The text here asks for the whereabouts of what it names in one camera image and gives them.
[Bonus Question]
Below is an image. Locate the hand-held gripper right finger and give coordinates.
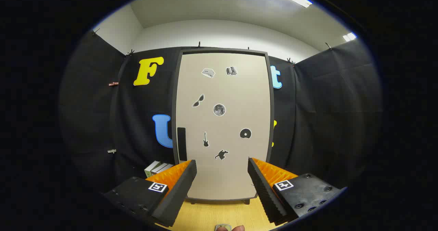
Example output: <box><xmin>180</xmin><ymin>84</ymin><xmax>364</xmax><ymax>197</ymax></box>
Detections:
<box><xmin>247</xmin><ymin>157</ymin><xmax>348</xmax><ymax>224</ymax></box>

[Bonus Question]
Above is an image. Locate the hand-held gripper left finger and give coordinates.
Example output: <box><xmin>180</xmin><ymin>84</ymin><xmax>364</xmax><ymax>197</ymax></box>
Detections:
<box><xmin>103</xmin><ymin>160</ymin><xmax>197</xmax><ymax>228</ymax></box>

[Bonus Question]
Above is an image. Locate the black door handle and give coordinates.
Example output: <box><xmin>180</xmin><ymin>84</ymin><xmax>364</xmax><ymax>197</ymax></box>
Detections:
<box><xmin>177</xmin><ymin>127</ymin><xmax>187</xmax><ymax>161</ymax></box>

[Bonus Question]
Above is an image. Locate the black backdrop cloth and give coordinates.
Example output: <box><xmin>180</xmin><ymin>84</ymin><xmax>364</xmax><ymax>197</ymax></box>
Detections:
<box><xmin>58</xmin><ymin>31</ymin><xmax>383</xmax><ymax>199</ymax></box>

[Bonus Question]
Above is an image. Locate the grey cabinet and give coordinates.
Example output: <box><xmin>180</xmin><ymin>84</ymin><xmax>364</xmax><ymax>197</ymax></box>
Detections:
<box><xmin>171</xmin><ymin>47</ymin><xmax>275</xmax><ymax>205</ymax></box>

